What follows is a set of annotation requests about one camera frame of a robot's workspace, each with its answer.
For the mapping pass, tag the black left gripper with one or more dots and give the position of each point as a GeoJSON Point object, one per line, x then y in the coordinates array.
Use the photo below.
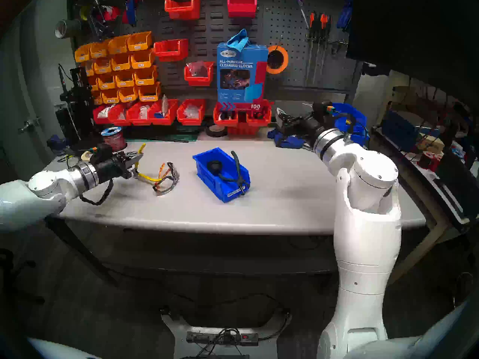
{"type": "Point", "coordinates": [114, 167]}

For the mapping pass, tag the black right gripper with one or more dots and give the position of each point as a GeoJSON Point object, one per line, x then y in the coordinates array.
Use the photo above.
{"type": "Point", "coordinates": [299, 124]}

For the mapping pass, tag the clear safety glasses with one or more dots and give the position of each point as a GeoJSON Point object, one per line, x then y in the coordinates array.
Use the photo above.
{"type": "Point", "coordinates": [166, 183]}

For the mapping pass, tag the blue labelled storage bin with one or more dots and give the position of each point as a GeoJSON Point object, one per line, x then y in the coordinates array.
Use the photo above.
{"type": "Point", "coordinates": [220, 190]}

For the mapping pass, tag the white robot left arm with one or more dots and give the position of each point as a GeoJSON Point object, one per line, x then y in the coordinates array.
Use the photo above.
{"type": "Point", "coordinates": [37, 193]}

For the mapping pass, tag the blue cleaning cloths box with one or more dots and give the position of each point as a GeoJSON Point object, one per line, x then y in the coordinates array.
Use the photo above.
{"type": "Point", "coordinates": [241, 85]}

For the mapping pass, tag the small cardboard box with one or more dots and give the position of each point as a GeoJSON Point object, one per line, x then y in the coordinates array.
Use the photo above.
{"type": "Point", "coordinates": [432, 145]}

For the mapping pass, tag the red plastic knobs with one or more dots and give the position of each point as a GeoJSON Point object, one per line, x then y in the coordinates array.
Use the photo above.
{"type": "Point", "coordinates": [260, 113]}

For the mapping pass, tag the red stackable parts bin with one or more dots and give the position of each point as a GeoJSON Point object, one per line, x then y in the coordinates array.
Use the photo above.
{"type": "Point", "coordinates": [191, 119]}
{"type": "Point", "coordinates": [258, 122]}
{"type": "Point", "coordinates": [164, 119]}
{"type": "Point", "coordinates": [136, 120]}
{"type": "Point", "coordinates": [224, 122]}
{"type": "Point", "coordinates": [116, 119]}

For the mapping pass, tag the blue bar clamp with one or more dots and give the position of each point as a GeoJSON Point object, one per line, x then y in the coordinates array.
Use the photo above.
{"type": "Point", "coordinates": [290, 141]}

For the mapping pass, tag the stack of red bins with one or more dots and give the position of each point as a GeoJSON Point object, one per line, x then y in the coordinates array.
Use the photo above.
{"type": "Point", "coordinates": [239, 130]}

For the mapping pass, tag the clear parts packets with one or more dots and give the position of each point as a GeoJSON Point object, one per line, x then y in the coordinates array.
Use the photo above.
{"type": "Point", "coordinates": [144, 111]}

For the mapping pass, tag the beige masking tape roll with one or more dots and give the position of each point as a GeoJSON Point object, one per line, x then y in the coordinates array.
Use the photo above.
{"type": "Point", "coordinates": [85, 155]}

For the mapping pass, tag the clear screw bag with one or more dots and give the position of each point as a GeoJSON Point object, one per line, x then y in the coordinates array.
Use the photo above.
{"type": "Point", "coordinates": [119, 111]}

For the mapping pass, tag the orange tape roll on pegboard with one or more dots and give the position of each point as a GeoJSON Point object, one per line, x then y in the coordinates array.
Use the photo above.
{"type": "Point", "coordinates": [285, 61]}

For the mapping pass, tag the crimson parts bin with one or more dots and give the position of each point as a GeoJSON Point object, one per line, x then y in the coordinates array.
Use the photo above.
{"type": "Point", "coordinates": [101, 119]}

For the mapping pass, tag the green cutting mat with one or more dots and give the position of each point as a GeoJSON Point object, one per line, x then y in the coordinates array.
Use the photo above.
{"type": "Point", "coordinates": [183, 137]}

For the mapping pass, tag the white printed parts bag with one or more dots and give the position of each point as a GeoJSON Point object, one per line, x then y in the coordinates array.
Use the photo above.
{"type": "Point", "coordinates": [104, 111]}

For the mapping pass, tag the white paper packet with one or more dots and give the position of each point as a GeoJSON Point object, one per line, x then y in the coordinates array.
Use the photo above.
{"type": "Point", "coordinates": [165, 102]}

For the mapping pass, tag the orange bin labelled M2.5-5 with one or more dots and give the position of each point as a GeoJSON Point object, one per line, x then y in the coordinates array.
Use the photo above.
{"type": "Point", "coordinates": [128, 94]}

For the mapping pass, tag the black bit holder tower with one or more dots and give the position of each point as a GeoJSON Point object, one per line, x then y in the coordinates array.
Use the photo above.
{"type": "Point", "coordinates": [78, 122]}

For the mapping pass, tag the orange bin labelled M2.5-6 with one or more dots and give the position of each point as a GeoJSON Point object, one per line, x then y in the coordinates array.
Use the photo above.
{"type": "Point", "coordinates": [110, 96]}

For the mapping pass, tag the orange bin labelled M4-0.7 HEX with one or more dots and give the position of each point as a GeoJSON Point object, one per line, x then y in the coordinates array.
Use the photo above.
{"type": "Point", "coordinates": [149, 92]}

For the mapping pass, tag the wide black tape roll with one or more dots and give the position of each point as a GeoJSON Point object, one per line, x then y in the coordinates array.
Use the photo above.
{"type": "Point", "coordinates": [215, 132]}

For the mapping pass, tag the orange bin label ending 8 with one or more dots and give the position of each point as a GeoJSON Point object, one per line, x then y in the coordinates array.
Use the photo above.
{"type": "Point", "coordinates": [98, 98]}

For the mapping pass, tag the clear plastic bag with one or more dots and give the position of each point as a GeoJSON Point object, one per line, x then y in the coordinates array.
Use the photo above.
{"type": "Point", "coordinates": [197, 68]}
{"type": "Point", "coordinates": [191, 109]}

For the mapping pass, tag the blue bench vise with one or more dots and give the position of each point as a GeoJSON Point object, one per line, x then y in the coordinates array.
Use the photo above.
{"type": "Point", "coordinates": [56, 142]}

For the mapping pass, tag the orange bin labelled M3-8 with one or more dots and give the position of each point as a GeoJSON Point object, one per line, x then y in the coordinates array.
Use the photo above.
{"type": "Point", "coordinates": [124, 78]}

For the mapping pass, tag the orange bin labelled M3-12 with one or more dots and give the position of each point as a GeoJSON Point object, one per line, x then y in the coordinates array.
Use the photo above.
{"type": "Point", "coordinates": [106, 81]}

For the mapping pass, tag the blue microfibre cloth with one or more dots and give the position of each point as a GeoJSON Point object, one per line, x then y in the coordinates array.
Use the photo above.
{"type": "Point", "coordinates": [238, 40]}

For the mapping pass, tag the orange bin labelled M3-6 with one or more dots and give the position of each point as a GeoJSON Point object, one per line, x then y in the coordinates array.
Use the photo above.
{"type": "Point", "coordinates": [145, 76]}

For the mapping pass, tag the orange bin unreadable label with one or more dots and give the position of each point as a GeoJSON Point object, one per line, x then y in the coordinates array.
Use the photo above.
{"type": "Point", "coordinates": [94, 83]}

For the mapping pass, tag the black metal press stand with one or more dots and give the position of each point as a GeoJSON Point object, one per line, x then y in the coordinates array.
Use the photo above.
{"type": "Point", "coordinates": [76, 94]}

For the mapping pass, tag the red louvre bin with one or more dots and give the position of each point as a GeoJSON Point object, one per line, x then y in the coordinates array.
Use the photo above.
{"type": "Point", "coordinates": [183, 10]}
{"type": "Point", "coordinates": [198, 79]}
{"type": "Point", "coordinates": [171, 52]}

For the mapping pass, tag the orange black screwdriver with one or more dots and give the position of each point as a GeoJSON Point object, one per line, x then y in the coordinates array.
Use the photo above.
{"type": "Point", "coordinates": [328, 25]}
{"type": "Point", "coordinates": [311, 21]}
{"type": "Point", "coordinates": [322, 23]}

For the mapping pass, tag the orange bin labelled M4-6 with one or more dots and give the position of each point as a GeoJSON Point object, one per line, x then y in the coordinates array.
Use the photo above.
{"type": "Point", "coordinates": [120, 62]}

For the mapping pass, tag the orange bin labelled M4X4X6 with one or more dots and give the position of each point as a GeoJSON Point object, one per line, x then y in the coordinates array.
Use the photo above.
{"type": "Point", "coordinates": [101, 66]}

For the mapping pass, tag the orange bin labelled M3-4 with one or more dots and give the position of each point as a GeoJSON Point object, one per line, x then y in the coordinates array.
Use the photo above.
{"type": "Point", "coordinates": [141, 59]}

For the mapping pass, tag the orange bin with plastic cover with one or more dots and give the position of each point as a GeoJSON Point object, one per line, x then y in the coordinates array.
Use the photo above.
{"type": "Point", "coordinates": [89, 67]}

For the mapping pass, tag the dark grey tool panel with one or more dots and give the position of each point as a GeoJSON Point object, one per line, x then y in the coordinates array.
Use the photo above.
{"type": "Point", "coordinates": [209, 33]}

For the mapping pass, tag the black soldering iron pen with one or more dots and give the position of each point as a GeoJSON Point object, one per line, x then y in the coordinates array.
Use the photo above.
{"type": "Point", "coordinates": [60, 77]}

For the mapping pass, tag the crimson louvre bin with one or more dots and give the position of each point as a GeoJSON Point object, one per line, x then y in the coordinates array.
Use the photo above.
{"type": "Point", "coordinates": [242, 8]}

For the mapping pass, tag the orange bin labelled M3X8 BAD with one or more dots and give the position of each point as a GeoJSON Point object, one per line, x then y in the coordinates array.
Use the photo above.
{"type": "Point", "coordinates": [99, 49]}

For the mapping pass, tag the orange bin labelled M3X5X4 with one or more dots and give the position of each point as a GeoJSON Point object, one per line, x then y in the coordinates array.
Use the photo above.
{"type": "Point", "coordinates": [83, 53]}

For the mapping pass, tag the orange bin labelled M3X6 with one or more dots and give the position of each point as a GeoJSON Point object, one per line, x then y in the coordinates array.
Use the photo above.
{"type": "Point", "coordinates": [138, 41]}

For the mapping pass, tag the blue spring clamps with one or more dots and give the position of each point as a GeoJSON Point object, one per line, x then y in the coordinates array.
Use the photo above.
{"type": "Point", "coordinates": [346, 12]}

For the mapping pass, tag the dark blue case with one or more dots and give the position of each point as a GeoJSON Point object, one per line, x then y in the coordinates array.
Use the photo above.
{"type": "Point", "coordinates": [400, 130]}

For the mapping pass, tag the dark grey C-clamp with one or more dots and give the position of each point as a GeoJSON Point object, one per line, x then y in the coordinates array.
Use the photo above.
{"type": "Point", "coordinates": [112, 29]}
{"type": "Point", "coordinates": [96, 29]}

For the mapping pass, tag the red white tape roll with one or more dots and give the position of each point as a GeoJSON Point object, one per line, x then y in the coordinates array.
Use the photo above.
{"type": "Point", "coordinates": [110, 14]}

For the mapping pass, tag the black monitor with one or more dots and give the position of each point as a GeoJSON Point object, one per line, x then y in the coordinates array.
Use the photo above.
{"type": "Point", "coordinates": [411, 33]}

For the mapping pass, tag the yellow tape roll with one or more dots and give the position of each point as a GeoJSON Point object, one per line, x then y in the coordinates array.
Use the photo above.
{"type": "Point", "coordinates": [84, 12]}

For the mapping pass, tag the black flat device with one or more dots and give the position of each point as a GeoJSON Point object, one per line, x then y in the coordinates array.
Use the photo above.
{"type": "Point", "coordinates": [458, 190]}

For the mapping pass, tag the black power strip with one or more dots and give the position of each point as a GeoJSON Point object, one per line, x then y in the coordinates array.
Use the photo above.
{"type": "Point", "coordinates": [209, 338]}

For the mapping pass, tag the white robot torso shell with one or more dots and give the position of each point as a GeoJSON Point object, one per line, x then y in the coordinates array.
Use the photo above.
{"type": "Point", "coordinates": [56, 352]}

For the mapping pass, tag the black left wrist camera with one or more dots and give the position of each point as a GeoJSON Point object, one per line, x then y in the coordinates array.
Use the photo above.
{"type": "Point", "coordinates": [101, 152]}

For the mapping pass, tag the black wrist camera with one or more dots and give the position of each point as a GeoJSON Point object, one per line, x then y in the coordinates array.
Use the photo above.
{"type": "Point", "coordinates": [101, 152]}
{"type": "Point", "coordinates": [322, 108]}

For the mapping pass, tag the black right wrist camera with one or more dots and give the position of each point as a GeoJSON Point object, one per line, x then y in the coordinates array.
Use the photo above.
{"type": "Point", "coordinates": [322, 108]}

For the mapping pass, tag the silver duct tape roll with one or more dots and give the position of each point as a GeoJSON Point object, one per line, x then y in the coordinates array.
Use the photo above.
{"type": "Point", "coordinates": [69, 27]}

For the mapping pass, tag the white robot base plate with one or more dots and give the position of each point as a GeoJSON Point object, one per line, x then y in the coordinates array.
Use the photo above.
{"type": "Point", "coordinates": [179, 347]}

